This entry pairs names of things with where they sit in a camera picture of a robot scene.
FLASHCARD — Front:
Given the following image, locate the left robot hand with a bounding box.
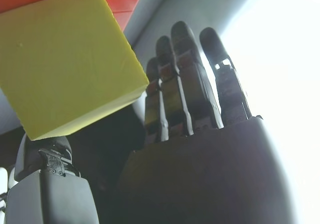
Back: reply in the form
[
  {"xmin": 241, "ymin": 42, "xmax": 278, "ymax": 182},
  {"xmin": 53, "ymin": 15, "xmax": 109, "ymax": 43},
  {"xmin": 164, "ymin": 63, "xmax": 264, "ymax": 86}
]
[{"xmin": 6, "ymin": 20, "xmax": 298, "ymax": 224}]

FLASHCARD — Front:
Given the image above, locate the large yellow block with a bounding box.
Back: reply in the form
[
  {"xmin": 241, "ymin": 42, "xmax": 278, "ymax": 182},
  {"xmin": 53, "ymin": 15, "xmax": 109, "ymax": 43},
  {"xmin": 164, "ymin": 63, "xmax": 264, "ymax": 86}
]
[{"xmin": 0, "ymin": 0, "xmax": 150, "ymax": 142}]

